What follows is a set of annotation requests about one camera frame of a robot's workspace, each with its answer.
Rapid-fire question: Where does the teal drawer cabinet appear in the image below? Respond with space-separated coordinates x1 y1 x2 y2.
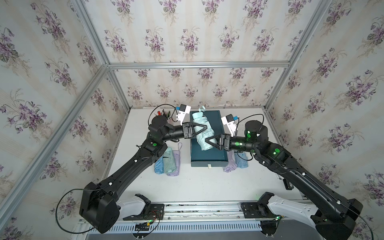
191 111 228 167

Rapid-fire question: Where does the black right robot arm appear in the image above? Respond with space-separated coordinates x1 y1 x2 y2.
205 121 363 240

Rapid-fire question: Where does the purple folded umbrella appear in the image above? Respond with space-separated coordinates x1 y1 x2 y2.
167 143 183 177
223 151 237 173

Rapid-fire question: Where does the green umbrella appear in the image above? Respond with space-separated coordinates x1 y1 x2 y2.
192 106 215 151
163 148 176 174

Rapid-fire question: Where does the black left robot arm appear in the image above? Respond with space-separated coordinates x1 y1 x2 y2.
79 116 208 234

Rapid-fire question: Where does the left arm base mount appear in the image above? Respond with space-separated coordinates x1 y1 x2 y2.
120 194 165 221

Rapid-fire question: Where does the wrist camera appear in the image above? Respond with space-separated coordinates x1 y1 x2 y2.
221 114 239 137
176 104 191 125

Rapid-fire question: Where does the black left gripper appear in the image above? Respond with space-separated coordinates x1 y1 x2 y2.
158 123 206 144

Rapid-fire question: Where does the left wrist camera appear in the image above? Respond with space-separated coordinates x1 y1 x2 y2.
176 104 191 125

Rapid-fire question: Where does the left purple folded umbrella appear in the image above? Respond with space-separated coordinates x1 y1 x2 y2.
167 143 183 177

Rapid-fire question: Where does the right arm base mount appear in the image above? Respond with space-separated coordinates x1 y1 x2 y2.
241 192 278 219

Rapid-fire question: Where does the aluminium rail beam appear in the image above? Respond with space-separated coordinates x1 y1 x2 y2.
74 199 304 224

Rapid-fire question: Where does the right purple folded umbrella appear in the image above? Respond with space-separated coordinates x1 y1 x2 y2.
223 151 237 173

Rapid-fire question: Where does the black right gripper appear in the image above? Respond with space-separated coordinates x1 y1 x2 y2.
205 133 261 156

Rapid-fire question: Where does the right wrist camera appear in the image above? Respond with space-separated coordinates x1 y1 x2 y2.
221 114 239 137

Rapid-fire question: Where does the blue umbrella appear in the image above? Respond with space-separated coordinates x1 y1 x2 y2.
154 156 164 175
235 152 249 169

